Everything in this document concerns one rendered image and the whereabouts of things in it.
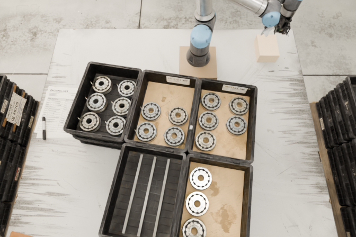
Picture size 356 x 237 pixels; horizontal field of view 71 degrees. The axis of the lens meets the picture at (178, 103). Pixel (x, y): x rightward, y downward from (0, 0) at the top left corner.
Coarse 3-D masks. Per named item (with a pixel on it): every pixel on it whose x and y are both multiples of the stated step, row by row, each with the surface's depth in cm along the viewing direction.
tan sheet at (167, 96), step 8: (152, 88) 138; (160, 88) 138; (168, 88) 138; (176, 88) 138; (184, 88) 138; (192, 88) 138; (152, 96) 136; (160, 96) 136; (168, 96) 136; (176, 96) 136; (184, 96) 136; (192, 96) 136; (144, 104) 134; (160, 104) 134; (168, 104) 134; (176, 104) 134; (184, 104) 134; (152, 112) 133; (168, 112) 132; (144, 120) 131; (160, 120) 131; (160, 128) 129; (184, 128) 129; (136, 136) 127; (160, 136) 127; (176, 136) 127; (160, 144) 125; (184, 144) 125
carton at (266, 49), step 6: (258, 36) 159; (264, 36) 159; (270, 36) 159; (258, 42) 157; (264, 42) 157; (270, 42) 157; (276, 42) 157; (258, 48) 156; (264, 48) 155; (270, 48) 155; (276, 48) 155; (258, 54) 156; (264, 54) 153; (270, 54) 153; (276, 54) 153; (258, 60) 158; (264, 60) 158; (270, 60) 158; (276, 60) 158
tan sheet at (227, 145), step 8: (224, 96) 136; (232, 96) 136; (240, 96) 136; (200, 104) 134; (224, 104) 134; (200, 112) 132; (216, 112) 132; (224, 112) 132; (208, 120) 130; (224, 120) 130; (224, 128) 129; (216, 136) 127; (224, 136) 127; (232, 136) 127; (240, 136) 127; (216, 144) 125; (224, 144) 125; (232, 144) 125; (240, 144) 125; (208, 152) 124; (216, 152) 124; (224, 152) 123; (232, 152) 123; (240, 152) 123
